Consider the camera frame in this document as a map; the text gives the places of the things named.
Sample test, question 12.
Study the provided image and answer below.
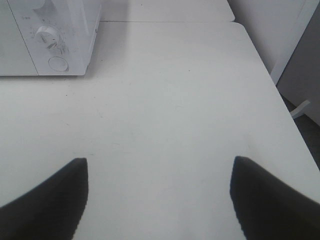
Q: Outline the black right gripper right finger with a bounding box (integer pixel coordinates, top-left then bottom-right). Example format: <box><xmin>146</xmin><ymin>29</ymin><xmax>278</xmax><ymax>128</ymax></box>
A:
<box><xmin>229</xmin><ymin>156</ymin><xmax>320</xmax><ymax>240</ymax></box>

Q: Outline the white table leg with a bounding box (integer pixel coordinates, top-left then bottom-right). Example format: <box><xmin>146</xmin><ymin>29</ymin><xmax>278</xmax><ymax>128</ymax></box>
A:
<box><xmin>290</xmin><ymin>100</ymin><xmax>311</xmax><ymax>119</ymax></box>

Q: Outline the white microwave door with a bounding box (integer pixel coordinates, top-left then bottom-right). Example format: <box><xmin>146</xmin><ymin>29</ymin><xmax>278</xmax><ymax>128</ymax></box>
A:
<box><xmin>0</xmin><ymin>0</ymin><xmax>38</xmax><ymax>76</ymax></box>

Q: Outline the white timer knob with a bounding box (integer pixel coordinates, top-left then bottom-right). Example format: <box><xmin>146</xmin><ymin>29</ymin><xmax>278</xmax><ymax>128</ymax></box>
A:
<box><xmin>35</xmin><ymin>25</ymin><xmax>61</xmax><ymax>48</ymax></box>

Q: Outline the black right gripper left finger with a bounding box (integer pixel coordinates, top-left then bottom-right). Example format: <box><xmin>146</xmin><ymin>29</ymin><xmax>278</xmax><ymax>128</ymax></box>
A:
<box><xmin>0</xmin><ymin>158</ymin><xmax>88</xmax><ymax>240</ymax></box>

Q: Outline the round white door button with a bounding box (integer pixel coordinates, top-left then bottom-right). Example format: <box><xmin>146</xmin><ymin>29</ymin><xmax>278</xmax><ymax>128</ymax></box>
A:
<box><xmin>48</xmin><ymin>56</ymin><xmax>69</xmax><ymax>72</ymax></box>

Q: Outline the white microwave oven body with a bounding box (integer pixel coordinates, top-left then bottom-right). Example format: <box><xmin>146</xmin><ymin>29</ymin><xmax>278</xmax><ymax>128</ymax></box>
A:
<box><xmin>0</xmin><ymin>0</ymin><xmax>102</xmax><ymax>76</ymax></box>

